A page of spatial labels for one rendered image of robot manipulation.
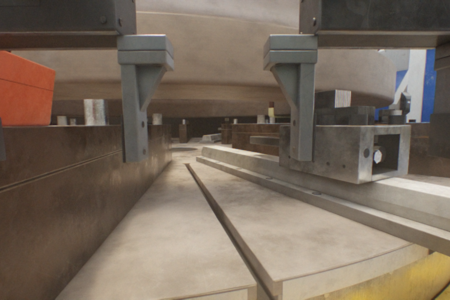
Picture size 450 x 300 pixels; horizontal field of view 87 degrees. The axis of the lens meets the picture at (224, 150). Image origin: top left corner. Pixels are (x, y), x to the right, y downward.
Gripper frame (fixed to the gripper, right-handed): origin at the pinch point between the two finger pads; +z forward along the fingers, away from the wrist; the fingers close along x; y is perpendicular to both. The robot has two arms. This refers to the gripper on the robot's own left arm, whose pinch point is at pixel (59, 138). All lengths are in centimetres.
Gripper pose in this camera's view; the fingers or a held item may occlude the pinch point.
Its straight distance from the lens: 25.4
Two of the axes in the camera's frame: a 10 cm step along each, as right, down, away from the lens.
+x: -10.0, 0.1, -0.2
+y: -0.2, -1.1, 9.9
